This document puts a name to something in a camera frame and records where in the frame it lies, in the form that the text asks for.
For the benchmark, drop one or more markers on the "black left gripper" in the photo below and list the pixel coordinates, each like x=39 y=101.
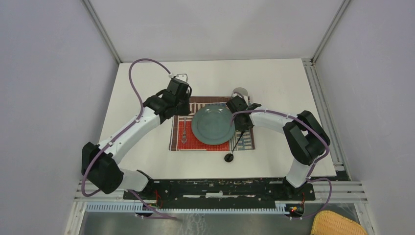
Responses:
x=186 y=111

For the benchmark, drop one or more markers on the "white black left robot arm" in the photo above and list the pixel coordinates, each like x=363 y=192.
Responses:
x=100 y=161

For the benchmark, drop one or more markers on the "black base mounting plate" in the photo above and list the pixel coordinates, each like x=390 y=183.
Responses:
x=244 y=193

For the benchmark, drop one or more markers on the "aluminium frame rails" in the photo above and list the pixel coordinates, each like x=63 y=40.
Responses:
x=341 y=195

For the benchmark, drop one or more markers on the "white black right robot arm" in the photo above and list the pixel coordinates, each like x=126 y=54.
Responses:
x=307 y=140

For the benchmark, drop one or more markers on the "ornate silver fork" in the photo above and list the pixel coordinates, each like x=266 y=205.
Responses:
x=184 y=137

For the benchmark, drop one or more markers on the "striped patchwork placemat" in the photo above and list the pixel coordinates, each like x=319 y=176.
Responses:
x=192 y=144

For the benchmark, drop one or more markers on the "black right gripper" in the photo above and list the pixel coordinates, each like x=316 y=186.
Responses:
x=239 y=127

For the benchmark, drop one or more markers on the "black spoon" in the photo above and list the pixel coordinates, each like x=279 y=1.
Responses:
x=229 y=157

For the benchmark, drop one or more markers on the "blue ceramic mug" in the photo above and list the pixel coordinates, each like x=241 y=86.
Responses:
x=241 y=92

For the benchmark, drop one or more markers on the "teal ceramic plate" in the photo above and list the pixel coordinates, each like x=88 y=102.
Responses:
x=212 y=125

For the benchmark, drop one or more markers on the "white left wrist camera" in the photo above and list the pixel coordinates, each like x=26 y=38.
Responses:
x=180 y=76

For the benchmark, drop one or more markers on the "yellow woven basket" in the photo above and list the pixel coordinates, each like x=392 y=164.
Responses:
x=330 y=223

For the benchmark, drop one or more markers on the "white slotted cable duct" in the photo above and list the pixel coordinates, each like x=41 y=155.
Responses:
x=137 y=207

